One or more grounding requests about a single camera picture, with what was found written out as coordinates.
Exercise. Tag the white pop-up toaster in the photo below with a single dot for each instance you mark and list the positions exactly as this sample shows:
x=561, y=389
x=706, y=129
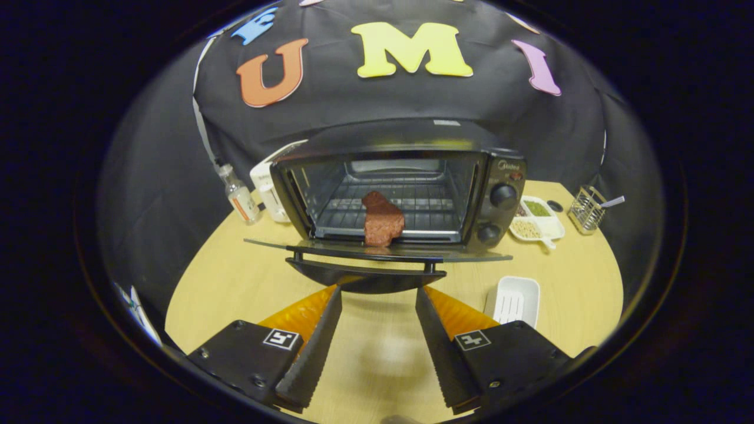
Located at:
x=262, y=182

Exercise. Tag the white rectangular plastic tray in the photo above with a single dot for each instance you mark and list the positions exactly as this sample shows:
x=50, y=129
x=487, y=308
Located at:
x=518, y=297

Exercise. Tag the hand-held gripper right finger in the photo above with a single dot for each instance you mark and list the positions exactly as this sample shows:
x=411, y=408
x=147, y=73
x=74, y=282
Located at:
x=445, y=353

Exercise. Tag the small black round lid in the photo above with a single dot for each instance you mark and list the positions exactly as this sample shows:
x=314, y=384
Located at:
x=555, y=206

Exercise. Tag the red meat slice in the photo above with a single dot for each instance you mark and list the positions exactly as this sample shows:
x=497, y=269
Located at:
x=383, y=224

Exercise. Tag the black toaster oven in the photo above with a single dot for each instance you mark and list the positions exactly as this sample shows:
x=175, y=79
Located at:
x=500, y=176

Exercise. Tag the white divided dish with beans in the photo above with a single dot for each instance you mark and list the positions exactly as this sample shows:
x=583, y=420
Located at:
x=545, y=227

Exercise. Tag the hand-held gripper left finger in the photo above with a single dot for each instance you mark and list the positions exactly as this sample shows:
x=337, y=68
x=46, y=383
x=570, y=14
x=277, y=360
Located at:
x=315, y=353

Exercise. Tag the clear glass bottle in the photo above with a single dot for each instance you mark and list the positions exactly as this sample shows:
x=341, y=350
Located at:
x=240, y=200

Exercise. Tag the metal spoon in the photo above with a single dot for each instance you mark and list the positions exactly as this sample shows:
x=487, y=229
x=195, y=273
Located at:
x=614, y=202

